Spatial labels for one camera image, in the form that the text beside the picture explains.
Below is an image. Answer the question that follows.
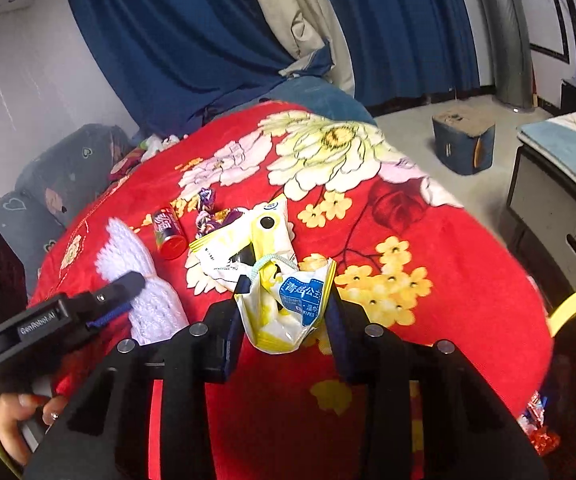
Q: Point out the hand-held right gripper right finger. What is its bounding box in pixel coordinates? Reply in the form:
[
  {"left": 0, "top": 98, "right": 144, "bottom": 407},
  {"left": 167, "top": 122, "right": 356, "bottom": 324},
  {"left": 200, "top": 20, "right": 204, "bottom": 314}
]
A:
[{"left": 325, "top": 287, "right": 549, "bottom": 480}]

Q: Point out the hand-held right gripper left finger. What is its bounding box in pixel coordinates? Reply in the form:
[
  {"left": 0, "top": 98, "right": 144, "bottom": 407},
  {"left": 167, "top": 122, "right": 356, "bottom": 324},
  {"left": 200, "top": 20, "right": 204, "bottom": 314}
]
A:
[{"left": 24, "top": 275, "right": 256, "bottom": 480}]

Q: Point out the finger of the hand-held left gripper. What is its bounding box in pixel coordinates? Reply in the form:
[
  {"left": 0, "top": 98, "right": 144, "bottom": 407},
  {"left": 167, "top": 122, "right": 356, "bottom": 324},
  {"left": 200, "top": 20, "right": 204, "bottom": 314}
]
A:
[{"left": 85, "top": 270, "right": 147, "bottom": 333}]

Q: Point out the yellow white wet wipes packet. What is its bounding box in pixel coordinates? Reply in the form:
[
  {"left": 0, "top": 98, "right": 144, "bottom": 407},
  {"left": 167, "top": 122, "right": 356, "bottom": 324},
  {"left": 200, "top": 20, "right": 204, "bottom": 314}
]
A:
[{"left": 233, "top": 255, "right": 339, "bottom": 356}]

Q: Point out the person's left hand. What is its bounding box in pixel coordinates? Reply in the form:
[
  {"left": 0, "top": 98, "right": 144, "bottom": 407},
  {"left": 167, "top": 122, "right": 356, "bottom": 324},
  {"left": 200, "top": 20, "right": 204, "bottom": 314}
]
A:
[{"left": 0, "top": 392, "right": 71, "bottom": 467}]

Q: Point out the red drink can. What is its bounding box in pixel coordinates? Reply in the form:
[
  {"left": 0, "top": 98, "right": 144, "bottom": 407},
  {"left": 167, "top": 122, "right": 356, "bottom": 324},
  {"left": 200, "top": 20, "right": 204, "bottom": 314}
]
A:
[{"left": 152, "top": 206, "right": 189, "bottom": 261}]

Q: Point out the red floral blanket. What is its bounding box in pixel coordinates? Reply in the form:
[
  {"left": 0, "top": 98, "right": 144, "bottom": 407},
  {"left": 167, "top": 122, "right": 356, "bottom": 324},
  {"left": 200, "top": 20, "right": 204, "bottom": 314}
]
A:
[{"left": 28, "top": 101, "right": 554, "bottom": 480}]

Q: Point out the grey heart-print pillow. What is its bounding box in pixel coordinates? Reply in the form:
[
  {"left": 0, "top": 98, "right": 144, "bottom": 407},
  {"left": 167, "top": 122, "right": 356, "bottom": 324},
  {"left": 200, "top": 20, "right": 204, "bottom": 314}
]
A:
[
  {"left": 0, "top": 190, "right": 66, "bottom": 286},
  {"left": 15, "top": 124, "right": 131, "bottom": 221}
]

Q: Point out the white yellow snack packet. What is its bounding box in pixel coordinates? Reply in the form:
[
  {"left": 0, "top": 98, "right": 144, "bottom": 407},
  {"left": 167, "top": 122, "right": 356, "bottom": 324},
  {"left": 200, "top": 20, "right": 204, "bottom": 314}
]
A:
[{"left": 185, "top": 194, "right": 296, "bottom": 293}]

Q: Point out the white crumpled bag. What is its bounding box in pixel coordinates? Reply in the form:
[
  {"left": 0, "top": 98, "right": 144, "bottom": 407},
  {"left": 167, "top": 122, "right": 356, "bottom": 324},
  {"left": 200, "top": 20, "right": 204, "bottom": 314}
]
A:
[{"left": 140, "top": 134, "right": 181, "bottom": 161}]

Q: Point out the red blue snack wrapper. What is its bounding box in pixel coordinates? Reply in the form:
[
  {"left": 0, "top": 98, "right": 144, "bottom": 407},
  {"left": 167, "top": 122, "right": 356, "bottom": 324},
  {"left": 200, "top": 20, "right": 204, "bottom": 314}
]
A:
[{"left": 518, "top": 390, "right": 561, "bottom": 456}]

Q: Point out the blue storage stool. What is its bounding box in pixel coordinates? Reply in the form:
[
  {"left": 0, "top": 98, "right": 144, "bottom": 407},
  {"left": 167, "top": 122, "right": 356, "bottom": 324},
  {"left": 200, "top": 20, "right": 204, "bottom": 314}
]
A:
[{"left": 432, "top": 110, "right": 496, "bottom": 176}]

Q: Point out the blue quilt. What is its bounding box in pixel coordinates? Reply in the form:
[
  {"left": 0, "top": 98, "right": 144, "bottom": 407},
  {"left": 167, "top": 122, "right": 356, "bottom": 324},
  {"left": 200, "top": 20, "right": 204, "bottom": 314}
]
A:
[{"left": 203, "top": 80, "right": 376, "bottom": 126}]

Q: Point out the blue curtain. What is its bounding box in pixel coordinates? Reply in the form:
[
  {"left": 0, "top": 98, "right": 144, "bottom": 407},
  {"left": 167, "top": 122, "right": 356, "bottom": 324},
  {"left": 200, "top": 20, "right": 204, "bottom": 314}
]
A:
[
  {"left": 60, "top": 0, "right": 333, "bottom": 138},
  {"left": 313, "top": 0, "right": 481, "bottom": 108}
]

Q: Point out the glass coffee table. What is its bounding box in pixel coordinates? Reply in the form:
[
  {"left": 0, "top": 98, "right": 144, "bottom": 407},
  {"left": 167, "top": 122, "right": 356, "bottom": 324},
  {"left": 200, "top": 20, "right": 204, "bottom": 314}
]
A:
[{"left": 505, "top": 110, "right": 576, "bottom": 281}]

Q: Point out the beige curtain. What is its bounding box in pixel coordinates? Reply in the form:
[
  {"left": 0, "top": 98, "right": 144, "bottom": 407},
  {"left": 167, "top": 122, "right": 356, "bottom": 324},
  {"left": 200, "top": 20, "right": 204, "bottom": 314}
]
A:
[{"left": 240, "top": 0, "right": 356, "bottom": 96}]

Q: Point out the pale green cord loop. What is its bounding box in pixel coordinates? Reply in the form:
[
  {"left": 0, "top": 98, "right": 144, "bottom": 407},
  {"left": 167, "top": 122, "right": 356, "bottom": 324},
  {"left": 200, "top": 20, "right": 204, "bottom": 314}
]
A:
[{"left": 249, "top": 255, "right": 299, "bottom": 283}]

